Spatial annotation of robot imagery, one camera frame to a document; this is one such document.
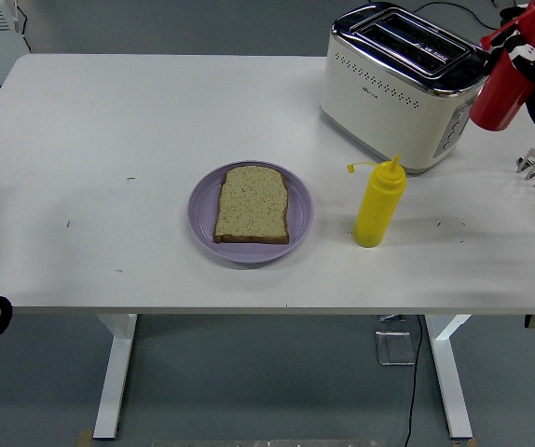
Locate bread slice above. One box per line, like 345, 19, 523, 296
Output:
213, 165, 291, 246

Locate cream and chrome toaster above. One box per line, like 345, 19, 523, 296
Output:
320, 2, 495, 177

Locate black toaster power cord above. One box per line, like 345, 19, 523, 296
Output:
411, 0, 504, 30

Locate red squeeze bottle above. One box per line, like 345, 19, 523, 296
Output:
468, 0, 535, 132

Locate yellow squeeze bottle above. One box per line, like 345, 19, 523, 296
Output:
346, 154, 408, 249

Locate purple plate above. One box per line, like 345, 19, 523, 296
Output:
186, 160, 315, 265

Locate clear plastic floor piece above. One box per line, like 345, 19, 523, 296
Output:
374, 330, 417, 368

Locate white table leg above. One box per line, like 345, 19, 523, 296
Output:
92, 314, 138, 440
423, 314, 473, 440

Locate black cable under table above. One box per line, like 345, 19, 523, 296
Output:
402, 315, 425, 447

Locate black heater cable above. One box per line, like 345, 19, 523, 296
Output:
14, 3, 34, 53

